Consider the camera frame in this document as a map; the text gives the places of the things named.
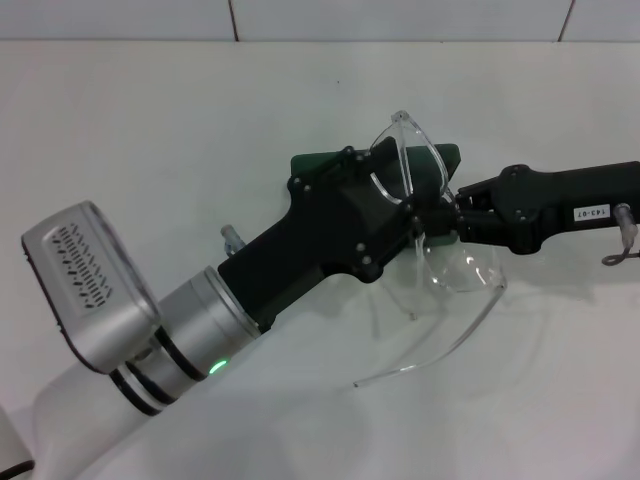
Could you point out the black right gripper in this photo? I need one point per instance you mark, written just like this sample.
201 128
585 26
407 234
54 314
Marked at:
560 200

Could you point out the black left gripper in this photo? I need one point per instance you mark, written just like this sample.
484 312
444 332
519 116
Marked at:
310 235

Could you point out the clear white glasses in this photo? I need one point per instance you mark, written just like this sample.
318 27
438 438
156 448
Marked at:
470 272

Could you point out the green glasses case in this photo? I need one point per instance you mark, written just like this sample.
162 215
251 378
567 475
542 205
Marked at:
310 164

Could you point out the silver right wrist connector plug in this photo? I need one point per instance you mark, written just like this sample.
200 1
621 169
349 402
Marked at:
625 225

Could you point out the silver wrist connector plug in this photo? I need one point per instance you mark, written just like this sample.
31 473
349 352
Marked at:
625 225
231 240

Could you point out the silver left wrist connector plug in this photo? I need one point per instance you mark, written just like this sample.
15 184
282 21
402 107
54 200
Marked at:
231 240

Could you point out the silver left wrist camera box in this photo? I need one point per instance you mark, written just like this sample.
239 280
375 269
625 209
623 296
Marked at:
95 280

